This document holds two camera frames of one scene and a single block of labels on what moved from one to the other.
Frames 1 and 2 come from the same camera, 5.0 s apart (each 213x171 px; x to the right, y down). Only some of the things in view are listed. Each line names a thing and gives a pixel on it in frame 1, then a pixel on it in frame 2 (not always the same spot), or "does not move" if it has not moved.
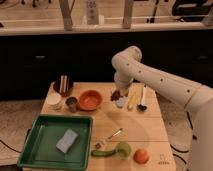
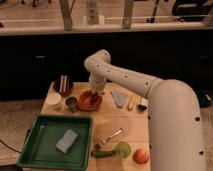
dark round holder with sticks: (64, 84) does not move
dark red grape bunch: (115, 95) -> (95, 98)
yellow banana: (133, 102) does not move
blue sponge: (67, 140) does not move
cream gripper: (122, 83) -> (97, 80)
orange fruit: (141, 156) does not move
